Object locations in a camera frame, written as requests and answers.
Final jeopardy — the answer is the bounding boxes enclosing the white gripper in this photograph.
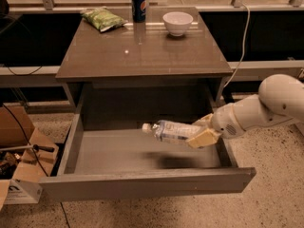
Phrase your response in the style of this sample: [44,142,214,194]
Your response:
[186,104,245,148]

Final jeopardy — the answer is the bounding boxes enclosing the clear plastic water bottle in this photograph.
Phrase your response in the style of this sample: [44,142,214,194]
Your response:
[142,120,203,145]

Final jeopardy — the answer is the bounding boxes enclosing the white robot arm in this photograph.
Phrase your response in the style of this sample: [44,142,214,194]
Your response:
[186,74,304,148]

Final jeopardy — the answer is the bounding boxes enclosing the brown cabinet counter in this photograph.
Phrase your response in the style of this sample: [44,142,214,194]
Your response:
[56,8,232,130]

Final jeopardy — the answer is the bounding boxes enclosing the grey open drawer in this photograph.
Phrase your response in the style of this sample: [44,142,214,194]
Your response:
[40,106,256,201]

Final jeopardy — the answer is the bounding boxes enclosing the white ceramic bowl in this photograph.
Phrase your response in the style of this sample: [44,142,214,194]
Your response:
[162,11,193,36]

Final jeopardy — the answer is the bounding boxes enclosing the blue pepsi can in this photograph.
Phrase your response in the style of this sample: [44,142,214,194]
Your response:
[131,0,146,23]

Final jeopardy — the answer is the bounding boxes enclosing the green chip bag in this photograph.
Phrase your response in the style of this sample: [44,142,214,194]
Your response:
[81,7,127,32]

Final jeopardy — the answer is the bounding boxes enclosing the brown cardboard box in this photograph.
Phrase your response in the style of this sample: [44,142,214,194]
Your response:
[0,106,59,209]

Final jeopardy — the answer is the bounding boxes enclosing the white cable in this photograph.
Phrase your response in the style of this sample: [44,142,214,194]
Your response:
[223,3,251,89]

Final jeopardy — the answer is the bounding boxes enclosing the black handled tool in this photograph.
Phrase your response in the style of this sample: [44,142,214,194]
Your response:
[0,144,55,153]

